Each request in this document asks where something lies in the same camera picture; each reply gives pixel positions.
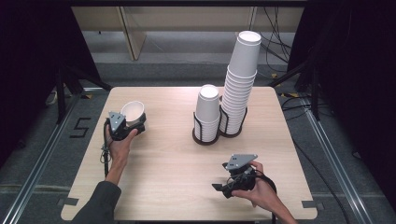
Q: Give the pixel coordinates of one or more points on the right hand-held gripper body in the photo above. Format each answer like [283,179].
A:
[239,161]

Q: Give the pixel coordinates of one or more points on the aluminium floor rail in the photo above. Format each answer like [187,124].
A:
[336,161]
[37,174]

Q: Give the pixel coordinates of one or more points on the single white paper cup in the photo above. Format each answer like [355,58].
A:
[133,110]

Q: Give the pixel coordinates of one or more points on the beige wooden panel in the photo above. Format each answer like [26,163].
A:
[137,31]

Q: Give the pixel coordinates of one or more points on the black tape strip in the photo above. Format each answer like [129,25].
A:
[313,204]

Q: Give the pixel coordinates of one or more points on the tall stack of white cups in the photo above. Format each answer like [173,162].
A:
[244,59]

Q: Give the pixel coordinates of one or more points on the black metal stand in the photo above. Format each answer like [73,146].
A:
[60,96]
[315,93]

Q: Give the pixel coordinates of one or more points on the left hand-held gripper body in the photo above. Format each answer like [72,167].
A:
[117,123]

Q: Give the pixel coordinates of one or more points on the person's left hand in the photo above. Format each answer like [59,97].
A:
[120,149]

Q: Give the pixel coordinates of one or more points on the person's right hand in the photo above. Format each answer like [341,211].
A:
[264,194]

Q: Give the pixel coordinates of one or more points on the short stack of white cups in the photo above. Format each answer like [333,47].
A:
[208,105]

